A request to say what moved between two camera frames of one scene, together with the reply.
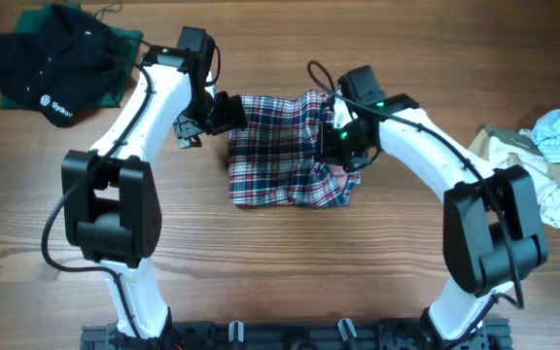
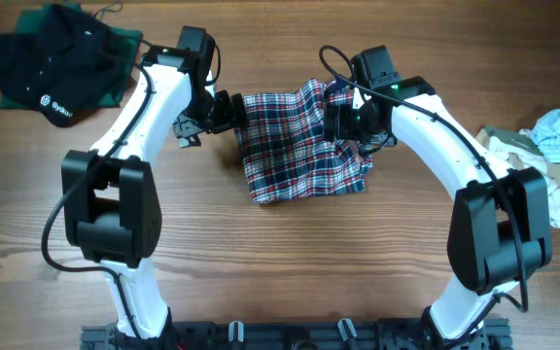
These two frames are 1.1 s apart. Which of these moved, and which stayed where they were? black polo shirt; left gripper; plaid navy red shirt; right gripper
Moved: plaid navy red shirt; right gripper
Stayed: left gripper; black polo shirt
